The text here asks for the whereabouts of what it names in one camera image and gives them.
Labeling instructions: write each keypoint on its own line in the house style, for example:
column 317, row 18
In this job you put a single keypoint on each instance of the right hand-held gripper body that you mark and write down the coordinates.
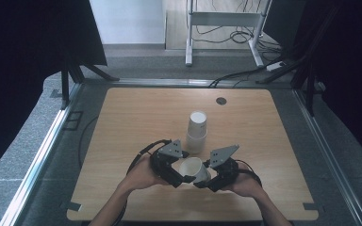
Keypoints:
column 224, row 166

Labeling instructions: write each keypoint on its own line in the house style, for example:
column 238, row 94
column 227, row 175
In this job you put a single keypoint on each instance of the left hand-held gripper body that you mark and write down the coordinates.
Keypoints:
column 167, row 163

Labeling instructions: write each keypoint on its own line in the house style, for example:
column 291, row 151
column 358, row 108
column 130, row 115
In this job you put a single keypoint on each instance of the white paper cup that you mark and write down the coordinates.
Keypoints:
column 195, row 144
column 198, row 124
column 193, row 169

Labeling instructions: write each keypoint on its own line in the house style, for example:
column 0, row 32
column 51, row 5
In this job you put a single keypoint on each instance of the person's left hand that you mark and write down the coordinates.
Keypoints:
column 143, row 175

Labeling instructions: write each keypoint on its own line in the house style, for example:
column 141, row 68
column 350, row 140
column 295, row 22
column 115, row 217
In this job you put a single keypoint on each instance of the person's right hand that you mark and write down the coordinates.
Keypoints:
column 245, row 185

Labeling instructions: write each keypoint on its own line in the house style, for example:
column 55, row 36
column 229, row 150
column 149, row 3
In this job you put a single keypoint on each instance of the dark round table grommet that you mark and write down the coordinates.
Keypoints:
column 221, row 101

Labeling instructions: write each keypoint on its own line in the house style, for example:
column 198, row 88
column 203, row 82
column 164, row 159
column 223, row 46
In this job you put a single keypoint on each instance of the black tape piece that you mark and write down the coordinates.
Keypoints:
column 310, row 206
column 74, row 206

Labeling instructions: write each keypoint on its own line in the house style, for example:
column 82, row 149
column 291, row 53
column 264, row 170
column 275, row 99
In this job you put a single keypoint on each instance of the white power strip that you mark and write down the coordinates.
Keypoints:
column 275, row 66

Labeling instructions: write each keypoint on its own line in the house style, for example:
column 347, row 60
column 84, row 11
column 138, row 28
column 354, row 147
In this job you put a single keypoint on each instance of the black tripod stand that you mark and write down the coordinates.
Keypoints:
column 72, row 75
column 304, row 66

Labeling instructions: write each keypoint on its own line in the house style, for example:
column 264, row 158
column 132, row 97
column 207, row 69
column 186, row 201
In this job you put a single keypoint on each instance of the dark curtain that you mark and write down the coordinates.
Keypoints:
column 348, row 69
column 22, row 69

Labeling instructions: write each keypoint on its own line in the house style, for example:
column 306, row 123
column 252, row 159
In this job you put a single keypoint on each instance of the metal floor rail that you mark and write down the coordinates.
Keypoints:
column 41, row 157
column 330, row 157
column 169, row 82

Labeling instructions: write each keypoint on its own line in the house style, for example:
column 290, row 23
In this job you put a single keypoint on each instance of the white metal stand frame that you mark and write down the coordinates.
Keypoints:
column 223, row 19

